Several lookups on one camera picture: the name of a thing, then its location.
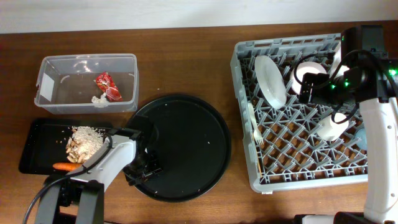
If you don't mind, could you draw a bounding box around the pink saucer bowl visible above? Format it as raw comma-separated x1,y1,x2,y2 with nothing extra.
290,62,326,95

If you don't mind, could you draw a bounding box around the blue cup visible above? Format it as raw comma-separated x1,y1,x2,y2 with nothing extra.
354,128,368,151

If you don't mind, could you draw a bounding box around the red snack wrapper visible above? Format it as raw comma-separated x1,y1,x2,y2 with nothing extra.
95,72,123,102

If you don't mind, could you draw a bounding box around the cream cup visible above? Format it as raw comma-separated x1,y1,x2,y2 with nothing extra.
316,115,349,141

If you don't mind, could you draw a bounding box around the orange carrot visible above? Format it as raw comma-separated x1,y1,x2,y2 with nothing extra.
53,162,81,172

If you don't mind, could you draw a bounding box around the grey plate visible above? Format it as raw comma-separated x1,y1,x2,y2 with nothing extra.
254,55,287,110

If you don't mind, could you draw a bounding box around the white plastic fork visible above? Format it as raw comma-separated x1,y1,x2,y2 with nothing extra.
248,103,264,146

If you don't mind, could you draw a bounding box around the wooden chopstick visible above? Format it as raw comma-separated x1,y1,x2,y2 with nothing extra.
256,157,262,178

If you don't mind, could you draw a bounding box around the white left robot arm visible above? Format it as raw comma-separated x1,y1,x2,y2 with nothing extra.
22,115,161,223

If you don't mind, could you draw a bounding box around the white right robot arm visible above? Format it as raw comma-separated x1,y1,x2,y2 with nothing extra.
298,25,397,223

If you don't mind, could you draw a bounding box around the grey dishwasher rack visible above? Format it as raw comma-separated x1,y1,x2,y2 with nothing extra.
230,34,368,194

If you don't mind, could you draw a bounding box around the crumpled white tissue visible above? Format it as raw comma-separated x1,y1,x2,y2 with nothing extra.
91,93,109,108

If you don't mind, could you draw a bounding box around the black round tray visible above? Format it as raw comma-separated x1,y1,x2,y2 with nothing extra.
124,95,231,202

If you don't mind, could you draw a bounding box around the pile of white rice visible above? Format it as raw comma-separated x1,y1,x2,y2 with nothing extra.
56,126,107,158

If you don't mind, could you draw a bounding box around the clear plastic bin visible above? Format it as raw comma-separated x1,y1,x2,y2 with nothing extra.
34,54,139,114

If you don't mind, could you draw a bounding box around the black rectangular bin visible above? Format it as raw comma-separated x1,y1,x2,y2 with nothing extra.
19,118,113,175

